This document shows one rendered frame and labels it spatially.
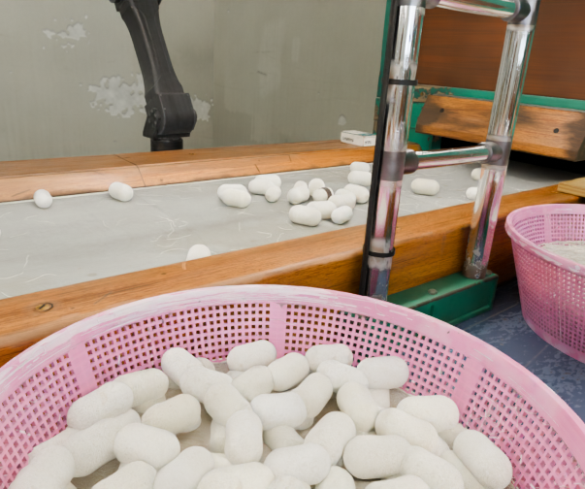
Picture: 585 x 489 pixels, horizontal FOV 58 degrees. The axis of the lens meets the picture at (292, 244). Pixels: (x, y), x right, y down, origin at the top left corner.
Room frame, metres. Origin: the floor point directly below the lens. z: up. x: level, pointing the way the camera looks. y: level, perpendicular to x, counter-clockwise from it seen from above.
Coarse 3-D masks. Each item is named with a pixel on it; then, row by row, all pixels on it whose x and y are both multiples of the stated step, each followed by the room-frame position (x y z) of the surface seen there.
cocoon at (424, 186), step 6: (414, 180) 0.72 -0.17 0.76; (420, 180) 0.72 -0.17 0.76; (426, 180) 0.72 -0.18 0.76; (432, 180) 0.71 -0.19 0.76; (414, 186) 0.72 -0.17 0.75; (420, 186) 0.71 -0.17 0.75; (426, 186) 0.71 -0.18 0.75; (432, 186) 0.71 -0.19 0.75; (438, 186) 0.71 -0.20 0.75; (414, 192) 0.72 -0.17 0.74; (420, 192) 0.71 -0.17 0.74; (426, 192) 0.71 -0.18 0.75; (432, 192) 0.71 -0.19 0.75
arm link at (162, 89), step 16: (128, 0) 1.06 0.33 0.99; (144, 0) 1.08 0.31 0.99; (128, 16) 1.07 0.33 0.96; (144, 16) 1.06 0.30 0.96; (144, 32) 1.04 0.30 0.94; (160, 32) 1.07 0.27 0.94; (144, 48) 1.04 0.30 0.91; (160, 48) 1.05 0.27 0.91; (144, 64) 1.04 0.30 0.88; (160, 64) 1.03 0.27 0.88; (144, 80) 1.04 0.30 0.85; (160, 80) 1.01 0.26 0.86; (176, 80) 1.03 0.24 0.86; (160, 96) 0.99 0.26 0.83; (176, 96) 1.01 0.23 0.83; (160, 112) 0.98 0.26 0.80; (176, 112) 0.99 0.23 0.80; (192, 112) 1.02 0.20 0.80; (160, 128) 0.98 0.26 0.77; (176, 128) 1.00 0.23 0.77; (192, 128) 1.02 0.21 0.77
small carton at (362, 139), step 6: (342, 132) 1.00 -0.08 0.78; (348, 132) 0.99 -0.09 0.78; (354, 132) 0.99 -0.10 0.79; (360, 132) 1.00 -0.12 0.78; (342, 138) 1.00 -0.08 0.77; (348, 138) 0.98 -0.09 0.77; (354, 138) 0.97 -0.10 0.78; (360, 138) 0.96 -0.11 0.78; (366, 138) 0.96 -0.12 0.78; (372, 138) 0.97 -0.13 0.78; (354, 144) 0.97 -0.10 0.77; (360, 144) 0.96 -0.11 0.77; (366, 144) 0.96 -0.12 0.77; (372, 144) 0.97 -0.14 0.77
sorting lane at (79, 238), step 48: (144, 192) 0.64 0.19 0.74; (192, 192) 0.65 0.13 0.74; (0, 240) 0.44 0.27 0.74; (48, 240) 0.45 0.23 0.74; (96, 240) 0.46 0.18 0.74; (144, 240) 0.47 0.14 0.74; (192, 240) 0.47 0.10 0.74; (240, 240) 0.48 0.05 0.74; (0, 288) 0.35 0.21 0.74; (48, 288) 0.35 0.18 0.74
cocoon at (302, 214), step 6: (294, 210) 0.54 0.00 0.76; (300, 210) 0.54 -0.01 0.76; (306, 210) 0.54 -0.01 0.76; (312, 210) 0.54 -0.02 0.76; (294, 216) 0.54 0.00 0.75; (300, 216) 0.54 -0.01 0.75; (306, 216) 0.54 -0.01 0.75; (312, 216) 0.53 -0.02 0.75; (318, 216) 0.54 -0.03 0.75; (294, 222) 0.54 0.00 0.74; (300, 222) 0.54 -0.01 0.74; (306, 222) 0.54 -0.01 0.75; (312, 222) 0.53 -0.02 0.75; (318, 222) 0.54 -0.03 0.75
